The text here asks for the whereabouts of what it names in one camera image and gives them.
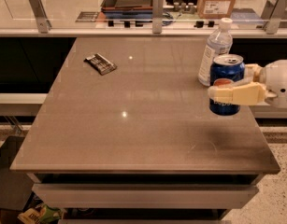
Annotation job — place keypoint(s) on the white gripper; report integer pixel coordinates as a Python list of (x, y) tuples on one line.
[(279, 82)]

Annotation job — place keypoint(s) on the blue pepsi can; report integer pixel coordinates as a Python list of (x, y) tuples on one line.
[(225, 69)]

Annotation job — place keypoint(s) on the clear plastic water bottle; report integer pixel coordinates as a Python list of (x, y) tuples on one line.
[(218, 43)]

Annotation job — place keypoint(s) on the cardboard box with label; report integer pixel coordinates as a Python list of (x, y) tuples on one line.
[(214, 9)]

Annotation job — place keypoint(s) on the stacked trays behind glass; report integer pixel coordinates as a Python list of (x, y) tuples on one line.
[(127, 9)]

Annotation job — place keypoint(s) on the dark snack bar wrapper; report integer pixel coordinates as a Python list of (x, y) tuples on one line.
[(102, 65)]

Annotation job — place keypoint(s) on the grey table drawer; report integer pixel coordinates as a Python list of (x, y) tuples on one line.
[(145, 196)]

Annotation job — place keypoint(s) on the green snack bag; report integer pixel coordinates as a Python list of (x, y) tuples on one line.
[(42, 214)]

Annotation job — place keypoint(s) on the right metal glass bracket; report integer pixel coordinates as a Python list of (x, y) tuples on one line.
[(273, 24)]

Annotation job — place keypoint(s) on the metal glass bracket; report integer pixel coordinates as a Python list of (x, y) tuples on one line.
[(42, 21), (273, 24), (157, 16)]

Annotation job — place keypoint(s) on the middle metal glass bracket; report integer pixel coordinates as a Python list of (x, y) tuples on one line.
[(157, 16)]

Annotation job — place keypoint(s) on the left metal glass bracket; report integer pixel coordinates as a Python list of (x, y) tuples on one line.
[(42, 21)]

